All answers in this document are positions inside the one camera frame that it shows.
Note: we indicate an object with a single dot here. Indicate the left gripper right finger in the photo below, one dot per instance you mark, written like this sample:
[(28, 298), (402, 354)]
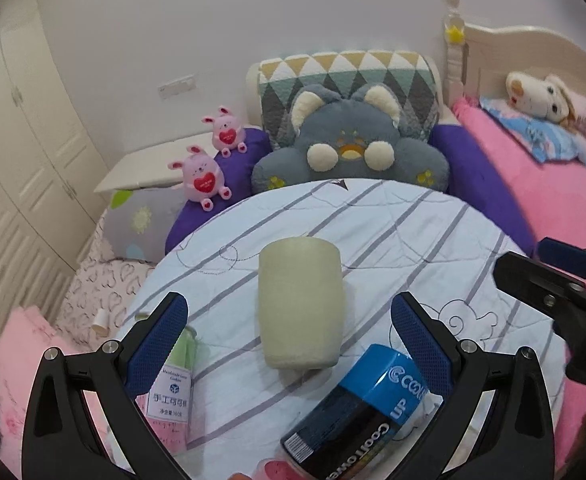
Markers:
[(495, 419)]

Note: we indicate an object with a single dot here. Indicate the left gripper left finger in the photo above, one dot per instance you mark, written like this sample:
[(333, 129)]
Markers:
[(60, 440)]

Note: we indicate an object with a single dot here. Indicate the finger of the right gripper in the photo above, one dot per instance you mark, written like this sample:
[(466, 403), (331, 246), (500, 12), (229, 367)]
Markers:
[(562, 256), (554, 294)]

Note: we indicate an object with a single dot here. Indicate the green plastic cup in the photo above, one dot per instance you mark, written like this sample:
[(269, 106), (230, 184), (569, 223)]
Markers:
[(301, 305)]

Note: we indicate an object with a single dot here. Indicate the pink blanket on bed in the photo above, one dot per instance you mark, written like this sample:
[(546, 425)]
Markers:
[(551, 195)]

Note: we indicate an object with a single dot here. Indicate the pink folded quilt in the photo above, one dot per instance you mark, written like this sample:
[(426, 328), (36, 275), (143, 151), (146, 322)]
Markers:
[(26, 335)]

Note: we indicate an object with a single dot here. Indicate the small white tube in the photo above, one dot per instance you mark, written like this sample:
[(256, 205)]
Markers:
[(101, 323)]

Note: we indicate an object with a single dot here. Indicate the blue floral pillow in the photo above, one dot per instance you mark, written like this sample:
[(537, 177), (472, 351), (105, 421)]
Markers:
[(545, 141)]

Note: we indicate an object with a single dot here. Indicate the purple cushion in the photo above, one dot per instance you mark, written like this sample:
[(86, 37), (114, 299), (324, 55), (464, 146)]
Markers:
[(472, 179)]

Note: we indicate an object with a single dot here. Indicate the heart pattern sheet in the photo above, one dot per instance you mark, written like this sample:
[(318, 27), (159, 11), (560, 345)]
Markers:
[(99, 284)]

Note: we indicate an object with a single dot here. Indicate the blue cool towel can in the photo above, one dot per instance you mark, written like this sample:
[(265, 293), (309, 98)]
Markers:
[(383, 396)]

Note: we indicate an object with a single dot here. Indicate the white dog plush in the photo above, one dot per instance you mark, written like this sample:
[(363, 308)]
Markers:
[(550, 98)]

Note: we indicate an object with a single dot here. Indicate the cream bed headboard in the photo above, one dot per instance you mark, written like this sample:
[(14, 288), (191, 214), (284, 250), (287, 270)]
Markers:
[(479, 66)]

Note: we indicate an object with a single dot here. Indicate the grey flower pillow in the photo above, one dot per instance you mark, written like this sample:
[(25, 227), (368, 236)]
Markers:
[(137, 223)]

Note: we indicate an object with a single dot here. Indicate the triangle pattern pillow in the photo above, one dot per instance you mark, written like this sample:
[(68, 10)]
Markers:
[(408, 74)]

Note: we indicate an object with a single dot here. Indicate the grey cat plush cushion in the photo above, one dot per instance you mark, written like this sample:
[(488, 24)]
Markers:
[(332, 138)]

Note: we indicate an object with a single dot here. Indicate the yellow star sticker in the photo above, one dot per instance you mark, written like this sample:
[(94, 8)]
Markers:
[(454, 34)]

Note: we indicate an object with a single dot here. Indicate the white striped table quilt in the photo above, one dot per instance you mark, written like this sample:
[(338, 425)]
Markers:
[(392, 237)]

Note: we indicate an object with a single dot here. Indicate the white side table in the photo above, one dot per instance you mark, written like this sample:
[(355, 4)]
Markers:
[(148, 168)]

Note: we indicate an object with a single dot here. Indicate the cream wardrobe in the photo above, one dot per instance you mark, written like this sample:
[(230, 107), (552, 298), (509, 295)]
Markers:
[(49, 169)]

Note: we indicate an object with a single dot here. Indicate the pink bunny plush front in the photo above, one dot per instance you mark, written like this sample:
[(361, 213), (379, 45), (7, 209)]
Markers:
[(202, 178)]

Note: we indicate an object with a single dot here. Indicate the pink bunny plush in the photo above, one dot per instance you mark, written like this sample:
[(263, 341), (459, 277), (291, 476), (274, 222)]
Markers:
[(202, 178), (228, 132)]

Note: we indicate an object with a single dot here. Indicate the pink bunny plush back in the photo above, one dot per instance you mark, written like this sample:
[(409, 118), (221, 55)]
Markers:
[(228, 132)]

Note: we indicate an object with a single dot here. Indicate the white wall socket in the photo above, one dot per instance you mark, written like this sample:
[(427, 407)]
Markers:
[(178, 86)]

